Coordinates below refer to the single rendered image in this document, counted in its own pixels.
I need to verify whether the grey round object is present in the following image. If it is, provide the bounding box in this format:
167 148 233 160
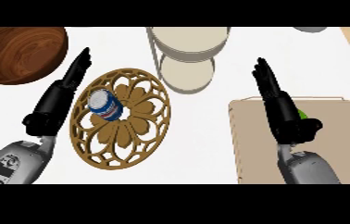
292 27 328 33

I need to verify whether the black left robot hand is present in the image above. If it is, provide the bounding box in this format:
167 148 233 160
21 46 93 138

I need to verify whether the cream tiered basket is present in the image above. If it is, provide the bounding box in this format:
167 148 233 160
145 27 232 95

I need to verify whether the tan wooden board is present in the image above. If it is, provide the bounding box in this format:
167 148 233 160
340 27 350 45

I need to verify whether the brown wooden bowl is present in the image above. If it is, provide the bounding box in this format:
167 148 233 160
0 27 69 86

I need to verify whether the blue and white can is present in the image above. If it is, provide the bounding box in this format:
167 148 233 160
86 89 124 122

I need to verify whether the ornate wooden round trivet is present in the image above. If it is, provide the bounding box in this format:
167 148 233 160
68 68 173 171

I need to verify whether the beige tray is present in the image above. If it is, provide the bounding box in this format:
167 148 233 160
227 95 350 185

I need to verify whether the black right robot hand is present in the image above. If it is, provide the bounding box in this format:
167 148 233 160
251 56 323 145

